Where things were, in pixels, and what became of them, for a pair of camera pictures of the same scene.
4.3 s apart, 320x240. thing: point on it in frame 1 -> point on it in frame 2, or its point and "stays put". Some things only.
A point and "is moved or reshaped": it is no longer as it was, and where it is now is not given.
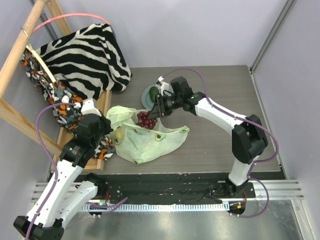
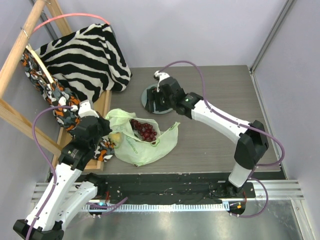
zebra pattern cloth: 89,60 stays put
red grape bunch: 144,122 -> 147,131
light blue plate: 146,100 stays put
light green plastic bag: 138,144 is moved or reshaped
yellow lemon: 119,133 -> 116,137
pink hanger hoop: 74,14 stays put
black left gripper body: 107,127 stays put
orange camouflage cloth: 65,103 stays put
